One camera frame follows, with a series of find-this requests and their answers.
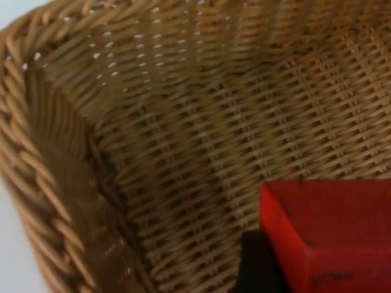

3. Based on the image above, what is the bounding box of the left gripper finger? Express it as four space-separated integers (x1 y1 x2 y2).
235 229 290 293

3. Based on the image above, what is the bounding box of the red cube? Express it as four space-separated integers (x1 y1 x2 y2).
258 178 391 293

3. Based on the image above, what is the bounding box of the pale brown wicker basket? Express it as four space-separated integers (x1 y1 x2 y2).
0 0 391 293

